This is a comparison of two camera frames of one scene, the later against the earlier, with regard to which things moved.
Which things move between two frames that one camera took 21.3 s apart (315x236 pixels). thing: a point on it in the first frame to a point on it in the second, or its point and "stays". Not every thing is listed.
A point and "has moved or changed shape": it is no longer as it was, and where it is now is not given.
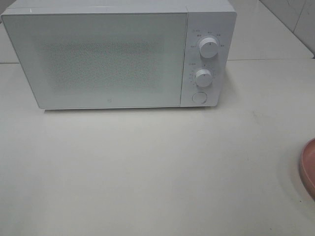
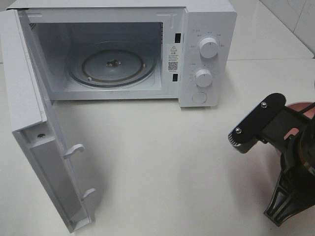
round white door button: [199, 97] stays
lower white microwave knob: [204, 77] stays
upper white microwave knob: [208, 47] stays
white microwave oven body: [126, 55] stays
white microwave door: [73, 60] to [35, 124]
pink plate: [307, 166] has moved or changed shape
